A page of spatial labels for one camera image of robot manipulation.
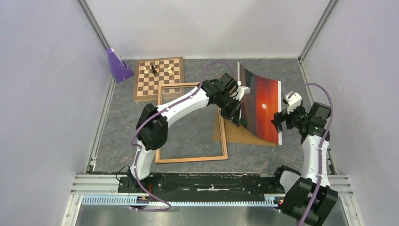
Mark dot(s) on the black chess piece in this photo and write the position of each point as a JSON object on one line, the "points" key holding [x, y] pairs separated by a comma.
{"points": [[153, 69]]}

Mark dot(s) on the wooden picture frame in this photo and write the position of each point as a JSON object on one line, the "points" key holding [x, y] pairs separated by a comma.
{"points": [[224, 156]]}

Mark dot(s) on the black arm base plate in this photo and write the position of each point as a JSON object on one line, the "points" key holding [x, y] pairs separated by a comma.
{"points": [[159, 183]]}

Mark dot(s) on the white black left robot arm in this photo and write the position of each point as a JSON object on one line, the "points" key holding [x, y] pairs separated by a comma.
{"points": [[152, 128]]}

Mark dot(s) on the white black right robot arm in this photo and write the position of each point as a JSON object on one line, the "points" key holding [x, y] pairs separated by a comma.
{"points": [[308, 194]]}

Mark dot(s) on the red sunset photo print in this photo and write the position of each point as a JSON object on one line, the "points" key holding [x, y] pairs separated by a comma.
{"points": [[260, 105]]}

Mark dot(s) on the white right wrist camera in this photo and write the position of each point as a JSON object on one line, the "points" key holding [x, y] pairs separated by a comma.
{"points": [[293, 100]]}

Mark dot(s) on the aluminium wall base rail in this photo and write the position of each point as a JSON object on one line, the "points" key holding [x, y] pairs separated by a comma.
{"points": [[100, 126]]}

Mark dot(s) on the wooden chessboard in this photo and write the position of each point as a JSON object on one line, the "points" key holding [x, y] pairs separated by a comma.
{"points": [[146, 86]]}

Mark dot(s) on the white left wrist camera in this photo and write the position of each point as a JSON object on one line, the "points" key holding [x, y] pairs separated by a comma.
{"points": [[241, 91]]}

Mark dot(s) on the purple wedge stand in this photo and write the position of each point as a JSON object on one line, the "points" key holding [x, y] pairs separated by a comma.
{"points": [[119, 69]]}

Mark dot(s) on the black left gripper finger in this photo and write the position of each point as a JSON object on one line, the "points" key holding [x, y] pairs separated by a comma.
{"points": [[227, 115], [236, 115]]}

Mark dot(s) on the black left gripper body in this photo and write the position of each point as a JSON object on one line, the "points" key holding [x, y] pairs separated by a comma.
{"points": [[228, 104]]}

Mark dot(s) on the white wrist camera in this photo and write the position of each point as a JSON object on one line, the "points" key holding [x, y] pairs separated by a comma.
{"points": [[293, 100], [241, 91]]}

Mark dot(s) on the brown cardboard backing board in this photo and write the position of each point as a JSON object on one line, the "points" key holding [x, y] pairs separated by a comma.
{"points": [[241, 136]]}

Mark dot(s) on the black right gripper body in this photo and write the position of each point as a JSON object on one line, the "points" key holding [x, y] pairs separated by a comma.
{"points": [[295, 118]]}

